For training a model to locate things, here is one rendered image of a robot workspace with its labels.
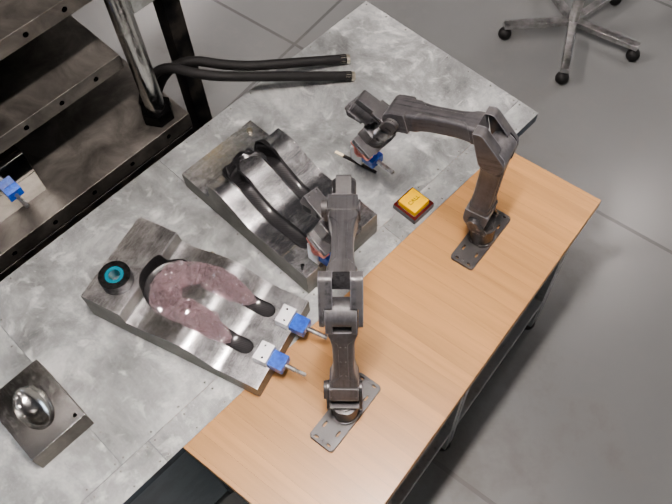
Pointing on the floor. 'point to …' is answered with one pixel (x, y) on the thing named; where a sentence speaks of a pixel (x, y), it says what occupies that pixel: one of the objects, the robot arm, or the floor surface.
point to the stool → (574, 18)
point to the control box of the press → (197, 107)
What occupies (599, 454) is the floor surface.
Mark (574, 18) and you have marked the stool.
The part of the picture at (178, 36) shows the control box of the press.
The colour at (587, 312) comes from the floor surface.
